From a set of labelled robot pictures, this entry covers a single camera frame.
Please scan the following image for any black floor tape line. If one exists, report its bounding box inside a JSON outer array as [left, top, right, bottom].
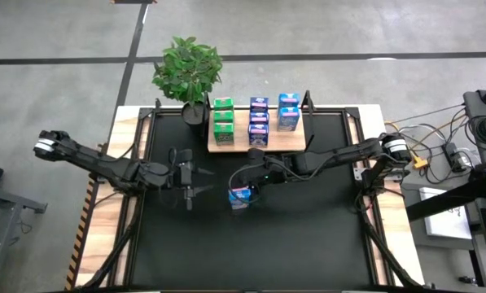
[[0, 51, 486, 66], [112, 2, 151, 123]]

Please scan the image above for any grey floor cable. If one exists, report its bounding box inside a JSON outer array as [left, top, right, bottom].
[[383, 103, 466, 125]]

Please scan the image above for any black table mat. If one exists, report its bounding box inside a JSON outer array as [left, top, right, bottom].
[[128, 112, 376, 288]]

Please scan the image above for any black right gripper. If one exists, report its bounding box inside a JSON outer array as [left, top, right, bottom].
[[237, 148, 282, 203]]

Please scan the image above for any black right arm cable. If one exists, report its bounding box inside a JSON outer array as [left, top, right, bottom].
[[227, 164, 265, 206]]

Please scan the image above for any coiled black cable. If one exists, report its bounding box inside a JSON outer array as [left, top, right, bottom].
[[466, 115, 486, 147]]

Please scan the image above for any light blue Rice Krispies box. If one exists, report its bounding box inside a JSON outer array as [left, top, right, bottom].
[[278, 93, 301, 109], [228, 186, 253, 212], [277, 106, 301, 133]]

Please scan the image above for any orange floor cable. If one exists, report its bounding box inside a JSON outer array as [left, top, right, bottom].
[[384, 116, 468, 164]]

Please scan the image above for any black power brick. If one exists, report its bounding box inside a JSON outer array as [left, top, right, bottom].
[[443, 142, 466, 173]]

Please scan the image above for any green potted plant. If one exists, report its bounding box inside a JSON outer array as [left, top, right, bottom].
[[151, 35, 224, 126]]

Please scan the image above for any black metal table frame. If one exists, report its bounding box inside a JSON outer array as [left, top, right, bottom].
[[73, 103, 427, 293]]

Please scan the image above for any yellow black hazard tape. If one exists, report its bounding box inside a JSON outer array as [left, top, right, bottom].
[[64, 144, 106, 291]]

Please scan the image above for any white board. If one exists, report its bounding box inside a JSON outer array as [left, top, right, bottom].
[[418, 186, 474, 241]]

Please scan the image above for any black equipment desk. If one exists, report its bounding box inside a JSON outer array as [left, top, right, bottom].
[[462, 83, 486, 293]]

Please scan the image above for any dark blue Frosted Flakes box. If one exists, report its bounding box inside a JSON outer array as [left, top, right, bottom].
[[249, 96, 269, 113], [247, 123, 270, 148], [248, 111, 270, 125]]

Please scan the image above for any grey side desk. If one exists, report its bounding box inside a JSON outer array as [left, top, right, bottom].
[[0, 182, 48, 293]]

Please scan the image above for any black support beam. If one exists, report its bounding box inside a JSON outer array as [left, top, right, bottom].
[[405, 156, 486, 223]]

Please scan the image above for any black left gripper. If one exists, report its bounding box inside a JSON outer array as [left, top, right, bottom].
[[169, 148, 216, 211]]

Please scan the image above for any wooden shelf with black frame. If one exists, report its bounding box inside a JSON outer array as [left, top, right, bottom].
[[204, 89, 317, 155]]

